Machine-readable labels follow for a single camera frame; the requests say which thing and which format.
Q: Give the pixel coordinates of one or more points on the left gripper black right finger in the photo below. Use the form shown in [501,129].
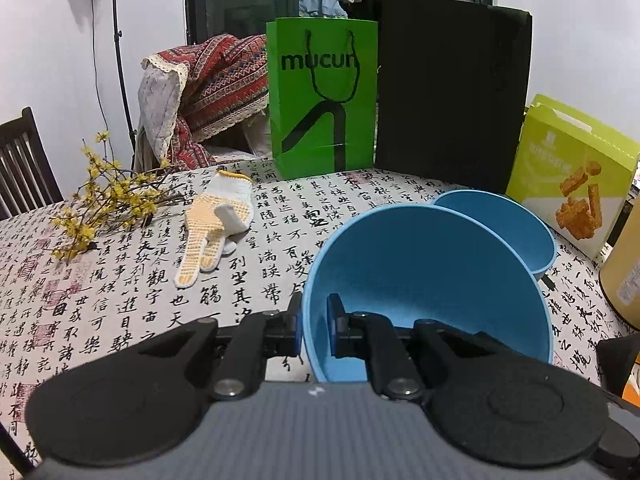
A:
[402,363]

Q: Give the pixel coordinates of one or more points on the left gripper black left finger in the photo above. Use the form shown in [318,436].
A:
[229,363]

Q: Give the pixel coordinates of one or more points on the blue bowl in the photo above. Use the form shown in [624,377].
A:
[516,225]
[409,262]

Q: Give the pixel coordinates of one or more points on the white yellow dotted glove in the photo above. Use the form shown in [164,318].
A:
[223,210]

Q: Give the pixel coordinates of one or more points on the calligraphy print tablecloth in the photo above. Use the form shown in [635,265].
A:
[55,316]

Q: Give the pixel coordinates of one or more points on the yellow flower branch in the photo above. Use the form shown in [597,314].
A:
[111,198]

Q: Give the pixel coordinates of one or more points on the yellow-green snack box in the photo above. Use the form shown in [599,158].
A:
[573,172]

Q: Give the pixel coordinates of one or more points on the red patterned quilt on chair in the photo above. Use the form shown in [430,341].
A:
[189,94]

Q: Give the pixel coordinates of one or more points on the dark wooden chair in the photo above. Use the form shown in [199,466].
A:
[27,180]

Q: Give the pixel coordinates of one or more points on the black paper bag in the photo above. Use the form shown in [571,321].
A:
[452,85]

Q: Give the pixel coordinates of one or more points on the green paper bag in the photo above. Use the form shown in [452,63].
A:
[322,76]

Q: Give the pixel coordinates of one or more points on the black light stand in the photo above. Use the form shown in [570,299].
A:
[117,40]

